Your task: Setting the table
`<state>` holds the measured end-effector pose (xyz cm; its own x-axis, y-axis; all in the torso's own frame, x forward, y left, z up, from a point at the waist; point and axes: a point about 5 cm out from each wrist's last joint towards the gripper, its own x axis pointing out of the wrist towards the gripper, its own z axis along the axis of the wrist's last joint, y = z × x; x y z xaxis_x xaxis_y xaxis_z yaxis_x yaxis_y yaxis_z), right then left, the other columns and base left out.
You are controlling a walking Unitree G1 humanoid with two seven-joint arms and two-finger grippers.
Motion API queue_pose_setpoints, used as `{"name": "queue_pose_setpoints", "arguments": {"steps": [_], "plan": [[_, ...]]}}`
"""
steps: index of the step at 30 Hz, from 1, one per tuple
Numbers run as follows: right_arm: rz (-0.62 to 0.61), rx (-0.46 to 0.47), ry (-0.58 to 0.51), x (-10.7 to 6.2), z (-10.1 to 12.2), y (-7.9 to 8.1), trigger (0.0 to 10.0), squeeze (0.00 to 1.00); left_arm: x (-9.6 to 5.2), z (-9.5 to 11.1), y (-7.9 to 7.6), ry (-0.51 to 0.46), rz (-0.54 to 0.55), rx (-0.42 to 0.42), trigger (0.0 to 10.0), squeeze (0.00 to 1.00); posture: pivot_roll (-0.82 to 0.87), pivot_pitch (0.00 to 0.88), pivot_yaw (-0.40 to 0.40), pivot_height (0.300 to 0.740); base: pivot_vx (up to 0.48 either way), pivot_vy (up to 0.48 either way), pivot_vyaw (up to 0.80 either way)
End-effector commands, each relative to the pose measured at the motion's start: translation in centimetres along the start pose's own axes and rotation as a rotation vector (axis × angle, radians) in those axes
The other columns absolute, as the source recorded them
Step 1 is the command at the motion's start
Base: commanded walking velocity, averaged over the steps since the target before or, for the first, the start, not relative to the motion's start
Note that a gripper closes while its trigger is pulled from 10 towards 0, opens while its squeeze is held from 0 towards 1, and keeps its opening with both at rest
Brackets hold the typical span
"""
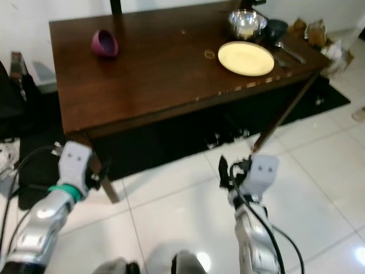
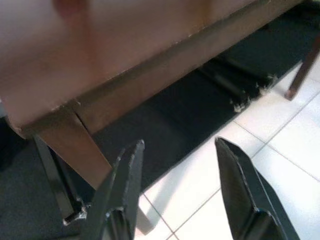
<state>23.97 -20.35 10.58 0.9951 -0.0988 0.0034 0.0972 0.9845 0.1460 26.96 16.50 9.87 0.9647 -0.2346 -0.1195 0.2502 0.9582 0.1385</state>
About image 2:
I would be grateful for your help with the brown wooden chair leg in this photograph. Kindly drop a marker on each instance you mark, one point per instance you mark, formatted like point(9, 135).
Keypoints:
point(302, 72)

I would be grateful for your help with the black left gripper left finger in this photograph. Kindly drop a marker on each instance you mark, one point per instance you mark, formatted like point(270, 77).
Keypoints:
point(120, 200)

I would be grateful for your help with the brown wooden table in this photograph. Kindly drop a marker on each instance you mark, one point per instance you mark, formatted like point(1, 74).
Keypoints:
point(100, 62)

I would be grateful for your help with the black metal leg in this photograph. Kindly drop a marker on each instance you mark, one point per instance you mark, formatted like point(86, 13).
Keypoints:
point(56, 185)

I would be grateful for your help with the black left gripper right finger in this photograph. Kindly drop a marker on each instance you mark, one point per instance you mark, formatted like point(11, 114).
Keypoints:
point(240, 195)

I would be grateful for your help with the black floor rug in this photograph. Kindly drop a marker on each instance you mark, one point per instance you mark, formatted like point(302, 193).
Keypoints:
point(190, 110)

